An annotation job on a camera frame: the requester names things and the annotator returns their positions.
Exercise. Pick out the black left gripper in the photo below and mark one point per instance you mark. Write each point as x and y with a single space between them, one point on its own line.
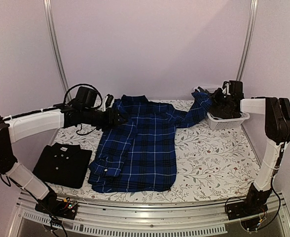
114 121

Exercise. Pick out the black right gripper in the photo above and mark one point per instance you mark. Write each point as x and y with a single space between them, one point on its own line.
218 90

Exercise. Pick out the blue plaid long sleeve shirt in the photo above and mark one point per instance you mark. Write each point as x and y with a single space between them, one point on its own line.
139 155

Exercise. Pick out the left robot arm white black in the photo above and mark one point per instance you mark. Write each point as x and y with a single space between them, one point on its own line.
22 127

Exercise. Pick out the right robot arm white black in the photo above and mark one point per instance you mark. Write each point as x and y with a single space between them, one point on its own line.
276 112

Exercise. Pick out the white plastic laundry basket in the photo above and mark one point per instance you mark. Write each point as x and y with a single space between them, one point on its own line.
216 123

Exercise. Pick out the dark striped shirt in basket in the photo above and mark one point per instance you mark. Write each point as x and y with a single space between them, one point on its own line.
226 109

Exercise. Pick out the floral patterned table mat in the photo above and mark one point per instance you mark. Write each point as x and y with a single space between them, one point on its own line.
211 165

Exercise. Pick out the folded black polo shirt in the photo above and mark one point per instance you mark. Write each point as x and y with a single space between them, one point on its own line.
63 164

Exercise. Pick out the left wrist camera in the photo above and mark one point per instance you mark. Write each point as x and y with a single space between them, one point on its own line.
107 102

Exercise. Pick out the right aluminium frame post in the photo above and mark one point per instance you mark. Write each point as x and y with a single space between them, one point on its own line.
248 39

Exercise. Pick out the aluminium frame post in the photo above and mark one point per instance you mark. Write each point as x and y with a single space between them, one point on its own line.
248 39
54 43

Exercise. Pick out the aluminium front rail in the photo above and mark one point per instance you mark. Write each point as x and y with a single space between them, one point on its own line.
100 218

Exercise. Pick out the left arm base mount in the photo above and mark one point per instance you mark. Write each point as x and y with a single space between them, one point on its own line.
64 208

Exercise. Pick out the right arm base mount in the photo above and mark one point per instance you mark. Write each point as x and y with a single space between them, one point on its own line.
251 218

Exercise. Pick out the left aluminium frame post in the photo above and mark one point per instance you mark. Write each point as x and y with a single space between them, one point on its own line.
54 43

